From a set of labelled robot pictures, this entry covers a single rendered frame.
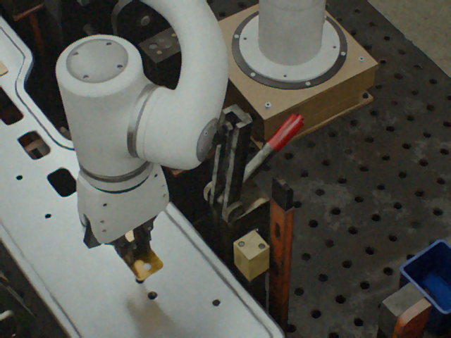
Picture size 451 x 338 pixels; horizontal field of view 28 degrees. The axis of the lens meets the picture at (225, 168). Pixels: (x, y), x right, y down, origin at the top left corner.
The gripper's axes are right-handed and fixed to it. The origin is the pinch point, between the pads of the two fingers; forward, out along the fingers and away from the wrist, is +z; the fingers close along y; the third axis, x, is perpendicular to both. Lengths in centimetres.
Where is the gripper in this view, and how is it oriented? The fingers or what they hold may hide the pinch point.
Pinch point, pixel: (132, 241)
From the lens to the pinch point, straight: 114.0
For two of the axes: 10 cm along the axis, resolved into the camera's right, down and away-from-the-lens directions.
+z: 0.3, 6.2, 7.9
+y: -8.1, 4.8, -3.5
